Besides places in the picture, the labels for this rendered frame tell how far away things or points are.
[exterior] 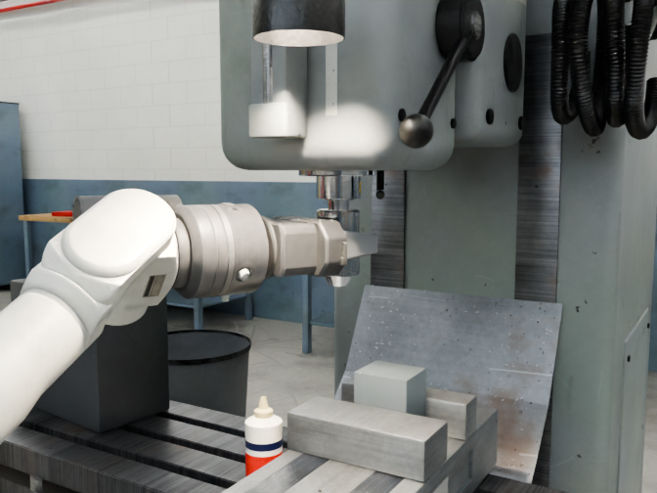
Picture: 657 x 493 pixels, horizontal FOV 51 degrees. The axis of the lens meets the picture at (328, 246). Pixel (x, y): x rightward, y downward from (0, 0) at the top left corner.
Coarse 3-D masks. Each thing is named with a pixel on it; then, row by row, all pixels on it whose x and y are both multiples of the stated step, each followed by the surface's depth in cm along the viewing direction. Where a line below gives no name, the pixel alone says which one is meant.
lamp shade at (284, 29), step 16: (256, 0) 51; (272, 0) 50; (288, 0) 50; (304, 0) 50; (320, 0) 50; (336, 0) 51; (256, 16) 51; (272, 16) 50; (288, 16) 50; (304, 16) 50; (320, 16) 50; (336, 16) 51; (256, 32) 52; (272, 32) 56; (288, 32) 57; (304, 32) 57; (320, 32) 56; (336, 32) 51
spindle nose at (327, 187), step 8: (320, 176) 72; (328, 176) 71; (336, 176) 71; (344, 176) 71; (352, 176) 72; (360, 176) 73; (320, 184) 72; (328, 184) 71; (336, 184) 71; (344, 184) 71; (352, 184) 72; (320, 192) 72; (328, 192) 71; (336, 192) 71; (344, 192) 71; (352, 192) 72
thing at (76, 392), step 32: (160, 320) 99; (96, 352) 91; (128, 352) 95; (160, 352) 99; (64, 384) 96; (96, 384) 91; (128, 384) 95; (160, 384) 99; (64, 416) 97; (96, 416) 92; (128, 416) 95
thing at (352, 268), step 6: (342, 222) 72; (348, 222) 72; (354, 222) 72; (342, 228) 72; (348, 228) 72; (354, 228) 72; (354, 258) 73; (348, 264) 72; (354, 264) 73; (342, 270) 72; (348, 270) 72; (354, 270) 73; (330, 276) 72; (336, 276) 72; (342, 276) 72; (348, 276) 73
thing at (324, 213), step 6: (318, 210) 73; (324, 210) 72; (330, 210) 72; (336, 210) 72; (342, 210) 72; (348, 210) 72; (354, 210) 72; (318, 216) 73; (324, 216) 72; (330, 216) 72; (336, 216) 72; (342, 216) 72; (348, 216) 72; (354, 216) 72
